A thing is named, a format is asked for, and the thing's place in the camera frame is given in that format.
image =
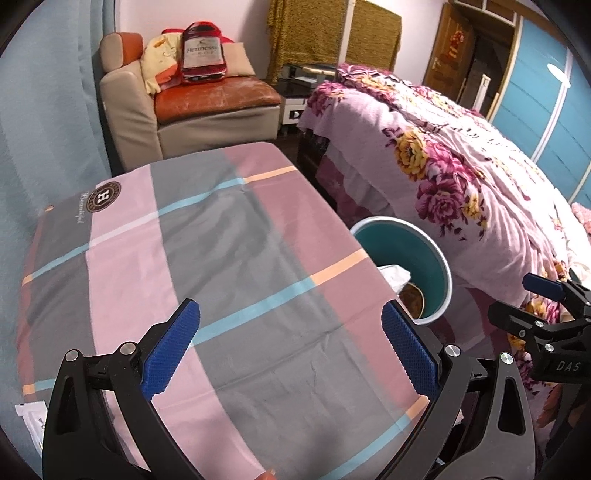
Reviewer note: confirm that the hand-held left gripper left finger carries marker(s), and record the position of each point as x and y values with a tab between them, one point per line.
171	346

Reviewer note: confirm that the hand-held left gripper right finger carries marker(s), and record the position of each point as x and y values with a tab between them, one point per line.
411	350

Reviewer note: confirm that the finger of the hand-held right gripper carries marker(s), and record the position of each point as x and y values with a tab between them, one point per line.
545	285
521	323

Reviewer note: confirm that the tan paper bowl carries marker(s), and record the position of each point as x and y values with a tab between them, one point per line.
411	300

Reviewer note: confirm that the teal plastic waste bin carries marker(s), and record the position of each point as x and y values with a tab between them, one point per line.
397	240

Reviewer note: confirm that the person's left hand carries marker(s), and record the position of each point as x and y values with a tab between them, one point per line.
265	476

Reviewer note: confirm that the pink plush pillow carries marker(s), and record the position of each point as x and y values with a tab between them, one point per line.
582	219

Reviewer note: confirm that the pink grey checked tablecloth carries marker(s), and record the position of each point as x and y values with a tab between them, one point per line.
258	258

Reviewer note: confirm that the floral pink bedspread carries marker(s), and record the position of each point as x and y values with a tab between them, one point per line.
461	184

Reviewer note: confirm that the white plastic packet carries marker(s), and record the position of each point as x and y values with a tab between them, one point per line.
32	424

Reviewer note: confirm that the blue sliding wardrobe door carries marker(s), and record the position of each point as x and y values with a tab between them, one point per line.
545	101

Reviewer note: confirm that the white wooden board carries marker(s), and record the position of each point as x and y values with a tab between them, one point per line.
480	97

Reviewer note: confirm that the beige orange armchair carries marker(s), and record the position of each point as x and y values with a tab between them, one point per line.
134	120

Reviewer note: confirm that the brown wooden door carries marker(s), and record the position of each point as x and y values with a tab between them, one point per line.
450	55

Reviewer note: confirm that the black white nightstand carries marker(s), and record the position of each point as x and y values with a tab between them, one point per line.
295	101

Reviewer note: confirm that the yellow plush pillow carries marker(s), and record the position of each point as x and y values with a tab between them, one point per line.
159	60

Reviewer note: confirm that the beige cushion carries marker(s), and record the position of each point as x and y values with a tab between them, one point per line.
238	60

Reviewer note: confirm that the leopard print cloth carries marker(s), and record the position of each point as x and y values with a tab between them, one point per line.
374	37
304	32

